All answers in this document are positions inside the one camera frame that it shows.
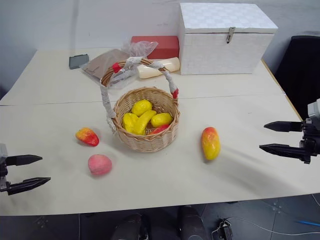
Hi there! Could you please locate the red fruit in basket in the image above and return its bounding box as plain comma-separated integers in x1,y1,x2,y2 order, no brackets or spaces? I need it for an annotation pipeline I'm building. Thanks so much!
147,124,171,136

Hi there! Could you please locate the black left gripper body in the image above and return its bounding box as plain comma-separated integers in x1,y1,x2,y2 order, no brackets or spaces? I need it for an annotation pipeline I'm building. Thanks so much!
0,161,12,194

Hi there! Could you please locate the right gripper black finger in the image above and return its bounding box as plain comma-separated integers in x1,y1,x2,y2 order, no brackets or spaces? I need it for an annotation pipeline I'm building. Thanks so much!
263,121,305,133
258,143,304,161

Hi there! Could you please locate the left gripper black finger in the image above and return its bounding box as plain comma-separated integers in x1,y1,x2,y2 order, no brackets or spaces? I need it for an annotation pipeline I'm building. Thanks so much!
5,154,44,167
7,176,52,196

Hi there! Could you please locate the yellow banana bunch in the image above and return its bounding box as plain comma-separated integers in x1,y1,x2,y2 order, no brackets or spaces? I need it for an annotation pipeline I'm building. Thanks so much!
122,110,158,136

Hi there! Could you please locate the small grey device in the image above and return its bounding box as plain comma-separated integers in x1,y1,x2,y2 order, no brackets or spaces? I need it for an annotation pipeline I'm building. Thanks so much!
68,52,90,71

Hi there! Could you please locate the blue stick on floor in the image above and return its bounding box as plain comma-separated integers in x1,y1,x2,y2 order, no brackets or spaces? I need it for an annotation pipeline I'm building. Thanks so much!
294,219,320,226

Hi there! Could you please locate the brown flat packet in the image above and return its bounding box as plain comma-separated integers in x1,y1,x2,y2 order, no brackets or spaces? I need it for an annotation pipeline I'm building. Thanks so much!
79,48,137,89

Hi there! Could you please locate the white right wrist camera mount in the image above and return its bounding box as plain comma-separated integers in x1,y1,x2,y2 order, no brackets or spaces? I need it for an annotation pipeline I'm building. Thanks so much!
307,98,320,123

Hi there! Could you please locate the large red yellow mango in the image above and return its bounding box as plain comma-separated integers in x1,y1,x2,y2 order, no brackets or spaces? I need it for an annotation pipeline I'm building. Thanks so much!
200,126,222,161

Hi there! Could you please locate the yellow lemon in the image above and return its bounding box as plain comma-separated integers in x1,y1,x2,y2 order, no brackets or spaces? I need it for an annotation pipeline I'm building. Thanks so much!
131,99,153,117

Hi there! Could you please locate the black device on floor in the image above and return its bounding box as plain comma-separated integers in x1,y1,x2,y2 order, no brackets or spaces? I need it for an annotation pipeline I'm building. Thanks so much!
211,218,235,240

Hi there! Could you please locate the small red yellow mango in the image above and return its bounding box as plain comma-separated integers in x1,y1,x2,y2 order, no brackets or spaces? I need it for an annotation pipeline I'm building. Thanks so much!
75,127,100,148

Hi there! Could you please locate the red rectangular box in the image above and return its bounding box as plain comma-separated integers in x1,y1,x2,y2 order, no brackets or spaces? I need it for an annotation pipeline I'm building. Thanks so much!
130,35,180,61

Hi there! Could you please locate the black chair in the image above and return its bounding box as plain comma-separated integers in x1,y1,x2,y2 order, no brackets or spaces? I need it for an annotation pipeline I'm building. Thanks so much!
274,35,320,121

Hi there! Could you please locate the clear plastic bag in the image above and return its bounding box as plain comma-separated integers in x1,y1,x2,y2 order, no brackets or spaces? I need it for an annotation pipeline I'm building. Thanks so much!
121,40,160,61

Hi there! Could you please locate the thin white cable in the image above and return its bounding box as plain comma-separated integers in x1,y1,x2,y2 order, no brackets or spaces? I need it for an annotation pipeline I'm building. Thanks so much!
214,216,320,237

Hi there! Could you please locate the white box with lid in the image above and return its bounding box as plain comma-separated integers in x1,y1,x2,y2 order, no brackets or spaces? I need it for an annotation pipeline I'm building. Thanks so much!
178,2,279,76

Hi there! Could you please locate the metal box latch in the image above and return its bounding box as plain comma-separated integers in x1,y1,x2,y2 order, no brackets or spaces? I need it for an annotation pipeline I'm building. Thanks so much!
225,26,236,44

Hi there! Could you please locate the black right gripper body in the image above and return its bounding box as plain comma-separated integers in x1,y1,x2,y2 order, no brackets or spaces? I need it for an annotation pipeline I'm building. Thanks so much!
299,118,320,165

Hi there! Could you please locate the pink peach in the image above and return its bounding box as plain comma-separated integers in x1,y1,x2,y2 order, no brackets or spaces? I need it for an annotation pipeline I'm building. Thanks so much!
87,153,113,177

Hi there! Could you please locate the cream cylinder roll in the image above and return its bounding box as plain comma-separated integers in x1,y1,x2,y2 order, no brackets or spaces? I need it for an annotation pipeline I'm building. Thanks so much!
137,57,181,80

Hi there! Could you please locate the wicker basket with wrapped handle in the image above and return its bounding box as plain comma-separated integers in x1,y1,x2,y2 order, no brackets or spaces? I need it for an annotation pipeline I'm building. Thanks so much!
99,56,181,154

